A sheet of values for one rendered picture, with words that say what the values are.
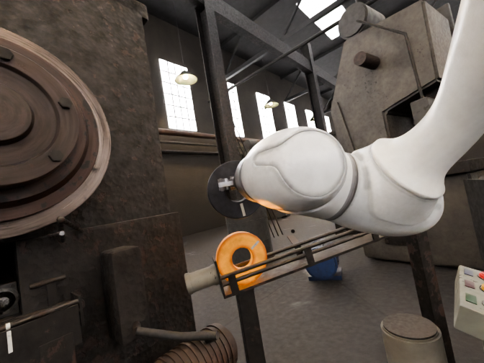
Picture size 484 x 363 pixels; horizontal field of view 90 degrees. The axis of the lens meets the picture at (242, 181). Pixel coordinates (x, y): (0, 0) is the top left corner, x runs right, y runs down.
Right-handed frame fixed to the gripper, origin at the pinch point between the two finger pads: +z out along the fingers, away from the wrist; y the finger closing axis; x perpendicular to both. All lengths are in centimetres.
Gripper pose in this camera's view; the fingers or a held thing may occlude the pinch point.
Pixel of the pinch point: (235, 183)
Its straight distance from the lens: 64.6
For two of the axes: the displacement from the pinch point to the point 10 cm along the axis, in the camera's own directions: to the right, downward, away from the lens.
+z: -2.3, 0.6, 9.7
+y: 9.6, -1.5, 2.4
